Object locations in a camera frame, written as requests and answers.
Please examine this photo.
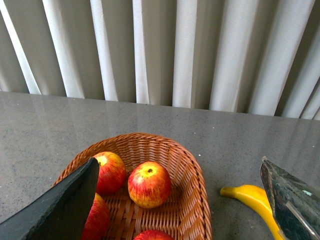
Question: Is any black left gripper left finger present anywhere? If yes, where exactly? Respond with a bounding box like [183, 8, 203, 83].
[0, 157, 100, 240]

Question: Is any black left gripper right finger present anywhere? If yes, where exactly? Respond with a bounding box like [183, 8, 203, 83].
[260, 156, 320, 240]

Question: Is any yellow banana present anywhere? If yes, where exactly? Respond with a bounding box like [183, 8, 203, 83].
[220, 184, 284, 240]

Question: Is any red yellow apple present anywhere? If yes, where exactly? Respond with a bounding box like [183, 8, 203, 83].
[93, 151, 126, 196]
[127, 161, 172, 209]

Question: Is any red yellow apple in basket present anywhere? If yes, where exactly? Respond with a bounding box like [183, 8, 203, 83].
[127, 161, 172, 209]

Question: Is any red apple at basket bottom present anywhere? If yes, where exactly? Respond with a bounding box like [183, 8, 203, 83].
[133, 229, 174, 240]

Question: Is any left brown wicker basket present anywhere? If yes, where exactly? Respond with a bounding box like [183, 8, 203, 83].
[58, 132, 213, 240]

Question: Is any white grey curtain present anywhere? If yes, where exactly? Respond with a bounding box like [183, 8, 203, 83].
[0, 0, 320, 120]

